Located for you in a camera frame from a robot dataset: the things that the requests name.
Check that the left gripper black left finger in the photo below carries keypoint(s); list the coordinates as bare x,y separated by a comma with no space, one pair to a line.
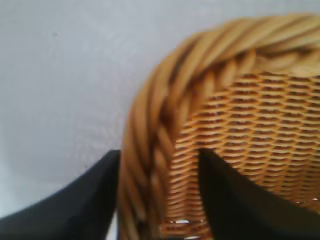
75,212

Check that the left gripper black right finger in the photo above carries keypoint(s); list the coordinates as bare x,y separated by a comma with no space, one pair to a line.
250,215

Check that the woven wicker basket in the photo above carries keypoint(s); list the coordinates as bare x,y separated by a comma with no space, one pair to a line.
250,120

